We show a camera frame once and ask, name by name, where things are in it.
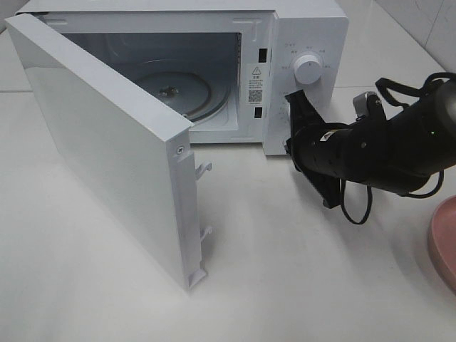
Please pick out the white warning label sticker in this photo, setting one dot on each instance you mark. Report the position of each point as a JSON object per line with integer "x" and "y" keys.
{"x": 255, "y": 83}

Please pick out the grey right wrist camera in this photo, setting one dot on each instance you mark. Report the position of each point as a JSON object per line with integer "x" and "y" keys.
{"x": 360, "y": 104}

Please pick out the white microwave door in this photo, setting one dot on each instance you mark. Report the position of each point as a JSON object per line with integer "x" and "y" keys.
{"x": 129, "y": 148}

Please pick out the glass microwave turntable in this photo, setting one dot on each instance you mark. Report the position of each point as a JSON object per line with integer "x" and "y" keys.
{"x": 185, "y": 92}

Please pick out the white microwave oven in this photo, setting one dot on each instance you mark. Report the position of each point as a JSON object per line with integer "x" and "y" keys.
{"x": 215, "y": 40}

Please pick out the upper white microwave knob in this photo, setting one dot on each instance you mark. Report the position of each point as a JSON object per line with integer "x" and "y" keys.
{"x": 307, "y": 68}

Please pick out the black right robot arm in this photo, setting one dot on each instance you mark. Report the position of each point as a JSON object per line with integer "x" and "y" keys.
{"x": 402, "y": 135}

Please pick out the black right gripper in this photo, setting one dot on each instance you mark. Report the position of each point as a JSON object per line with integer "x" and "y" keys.
{"x": 319, "y": 150}

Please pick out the pink round plate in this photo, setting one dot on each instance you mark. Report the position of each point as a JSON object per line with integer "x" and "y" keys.
{"x": 441, "y": 241}

